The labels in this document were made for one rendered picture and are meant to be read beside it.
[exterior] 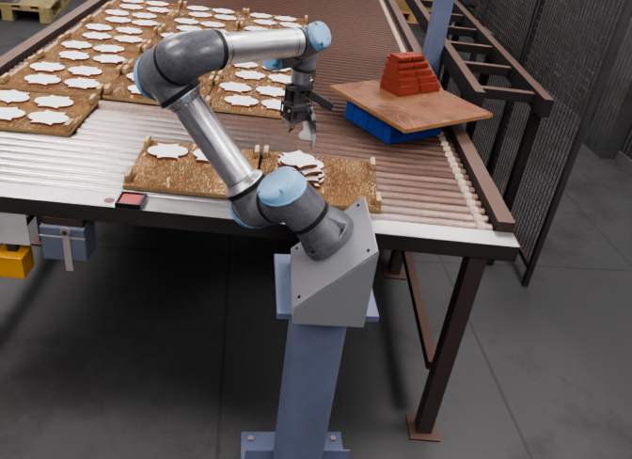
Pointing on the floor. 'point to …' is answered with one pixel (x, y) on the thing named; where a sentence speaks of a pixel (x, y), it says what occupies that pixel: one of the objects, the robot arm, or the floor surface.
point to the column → (303, 385)
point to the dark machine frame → (473, 92)
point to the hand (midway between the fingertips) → (301, 141)
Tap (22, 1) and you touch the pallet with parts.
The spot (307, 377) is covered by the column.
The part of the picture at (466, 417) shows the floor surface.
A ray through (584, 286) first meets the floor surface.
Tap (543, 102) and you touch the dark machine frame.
